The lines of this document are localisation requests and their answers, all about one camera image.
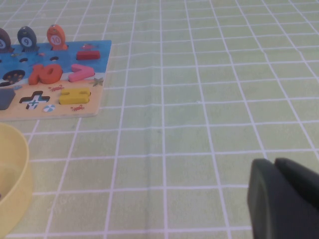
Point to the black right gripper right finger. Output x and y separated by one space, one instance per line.
299 176

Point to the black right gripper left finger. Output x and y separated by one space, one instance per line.
264 204

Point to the pink greater-than sign piece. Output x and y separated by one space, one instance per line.
87 71

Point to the yellow equals sign piece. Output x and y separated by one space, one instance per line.
65 100

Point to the wooden number puzzle board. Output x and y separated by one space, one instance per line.
56 113

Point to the red minus sign piece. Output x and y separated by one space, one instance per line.
88 55

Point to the yellow plastic bowl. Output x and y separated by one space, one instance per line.
22 159

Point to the orange fish piece number ten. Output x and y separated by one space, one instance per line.
56 37

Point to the blue-grey square piece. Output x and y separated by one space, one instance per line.
6 98

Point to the blue-grey fish piece number nine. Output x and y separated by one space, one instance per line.
26 37

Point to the brown fish piece number eight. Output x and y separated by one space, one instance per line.
3 39

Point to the green checked tablecloth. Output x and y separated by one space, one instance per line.
174 124

